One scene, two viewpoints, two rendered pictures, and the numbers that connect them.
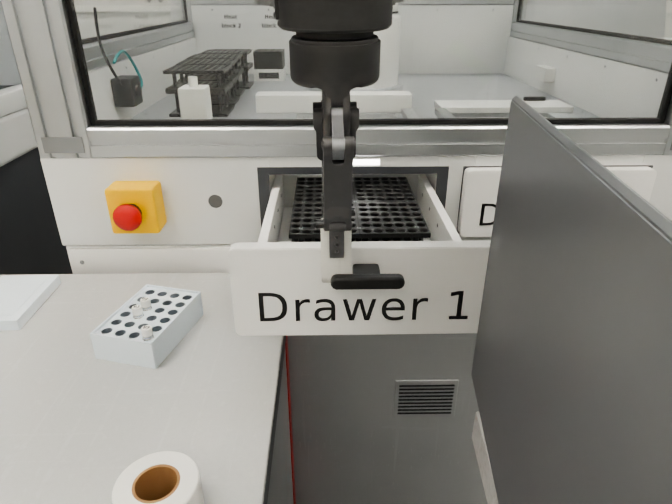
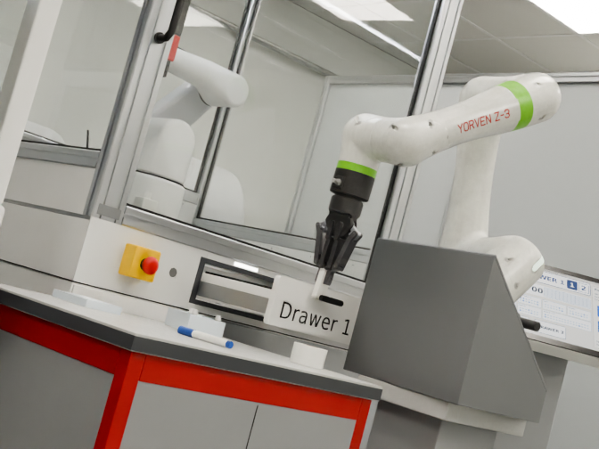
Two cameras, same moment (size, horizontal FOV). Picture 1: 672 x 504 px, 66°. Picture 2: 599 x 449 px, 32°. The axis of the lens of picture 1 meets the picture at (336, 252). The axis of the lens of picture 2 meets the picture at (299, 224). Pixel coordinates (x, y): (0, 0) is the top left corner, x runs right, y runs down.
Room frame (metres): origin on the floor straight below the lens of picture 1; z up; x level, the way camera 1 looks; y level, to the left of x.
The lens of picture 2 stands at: (-1.17, 1.64, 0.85)
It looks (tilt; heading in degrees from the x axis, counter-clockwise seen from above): 5 degrees up; 317
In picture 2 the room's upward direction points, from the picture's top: 15 degrees clockwise
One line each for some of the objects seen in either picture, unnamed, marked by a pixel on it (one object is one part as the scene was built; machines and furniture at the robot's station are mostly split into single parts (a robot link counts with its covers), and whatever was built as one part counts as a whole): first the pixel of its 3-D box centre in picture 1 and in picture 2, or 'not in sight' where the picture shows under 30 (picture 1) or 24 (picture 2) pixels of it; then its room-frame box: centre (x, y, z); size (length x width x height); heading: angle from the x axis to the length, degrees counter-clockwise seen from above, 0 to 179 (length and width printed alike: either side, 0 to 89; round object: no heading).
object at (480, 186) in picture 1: (554, 202); not in sight; (0.77, -0.34, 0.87); 0.29 x 0.02 x 0.11; 91
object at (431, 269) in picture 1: (364, 289); (315, 311); (0.50, -0.03, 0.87); 0.29 x 0.02 x 0.11; 91
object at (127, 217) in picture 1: (128, 216); (149, 265); (0.70, 0.30, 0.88); 0.04 x 0.03 x 0.04; 91
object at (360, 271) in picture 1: (366, 275); (327, 299); (0.47, -0.03, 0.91); 0.07 x 0.04 x 0.01; 91
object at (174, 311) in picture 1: (151, 323); (194, 323); (0.57, 0.24, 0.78); 0.12 x 0.08 x 0.04; 166
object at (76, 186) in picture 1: (360, 130); (141, 266); (1.24, -0.06, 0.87); 1.02 x 0.95 x 0.14; 91
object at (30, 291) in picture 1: (10, 300); (86, 301); (0.64, 0.47, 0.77); 0.13 x 0.09 x 0.02; 2
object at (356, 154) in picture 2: not in sight; (365, 144); (0.45, 0.00, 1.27); 0.13 x 0.11 x 0.14; 176
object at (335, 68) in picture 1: (335, 91); (342, 217); (0.46, 0.00, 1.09); 0.08 x 0.07 x 0.09; 2
